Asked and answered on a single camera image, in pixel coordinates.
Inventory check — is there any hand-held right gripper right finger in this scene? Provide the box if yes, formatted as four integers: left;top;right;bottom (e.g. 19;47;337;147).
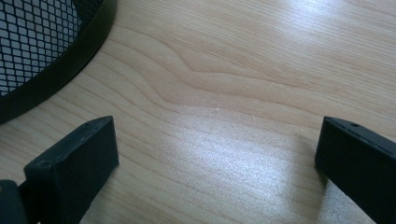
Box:
314;115;396;224

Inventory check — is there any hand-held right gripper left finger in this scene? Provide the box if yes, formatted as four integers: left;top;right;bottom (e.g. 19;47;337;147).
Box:
23;115;120;224

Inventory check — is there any black mesh waste bin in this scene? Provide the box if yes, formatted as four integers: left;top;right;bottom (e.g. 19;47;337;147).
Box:
0;0;119;126

